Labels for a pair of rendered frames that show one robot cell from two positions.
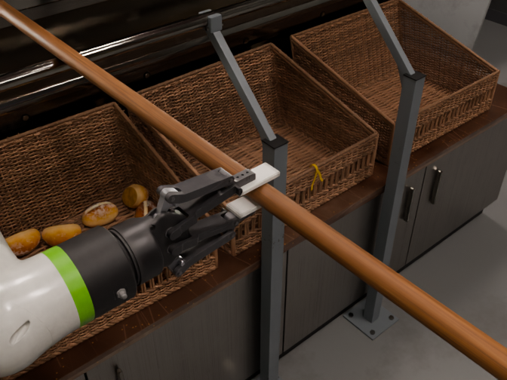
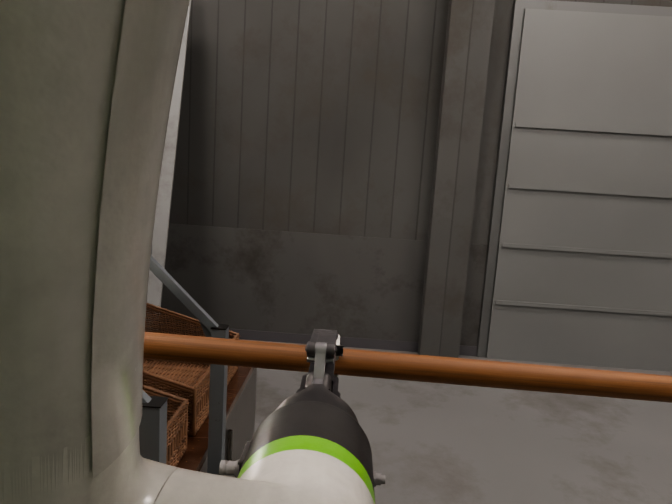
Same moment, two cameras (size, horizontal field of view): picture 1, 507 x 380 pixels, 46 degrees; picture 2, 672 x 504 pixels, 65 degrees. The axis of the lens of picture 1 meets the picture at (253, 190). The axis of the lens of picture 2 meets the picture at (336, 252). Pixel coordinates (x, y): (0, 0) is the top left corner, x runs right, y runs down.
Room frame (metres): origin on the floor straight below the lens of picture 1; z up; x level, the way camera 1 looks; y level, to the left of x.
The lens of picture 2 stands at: (0.25, 0.42, 1.39)
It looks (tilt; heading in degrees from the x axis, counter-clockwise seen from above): 9 degrees down; 312
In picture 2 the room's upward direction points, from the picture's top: 4 degrees clockwise
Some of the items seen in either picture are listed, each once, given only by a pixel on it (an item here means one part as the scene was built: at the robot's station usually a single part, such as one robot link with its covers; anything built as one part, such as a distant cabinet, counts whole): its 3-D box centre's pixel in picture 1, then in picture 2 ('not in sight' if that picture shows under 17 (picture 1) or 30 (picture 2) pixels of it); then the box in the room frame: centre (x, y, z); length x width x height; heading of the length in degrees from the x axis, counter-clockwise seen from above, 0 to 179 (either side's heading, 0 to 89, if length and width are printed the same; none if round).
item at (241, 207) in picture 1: (253, 201); not in sight; (0.63, 0.00, 1.16); 0.07 x 0.03 x 0.01; 131
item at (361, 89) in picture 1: (393, 73); (154, 355); (1.87, -0.48, 0.72); 0.56 x 0.49 x 0.28; 129
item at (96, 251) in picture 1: (96, 268); (302, 475); (0.48, 0.18, 1.18); 0.12 x 0.06 x 0.09; 41
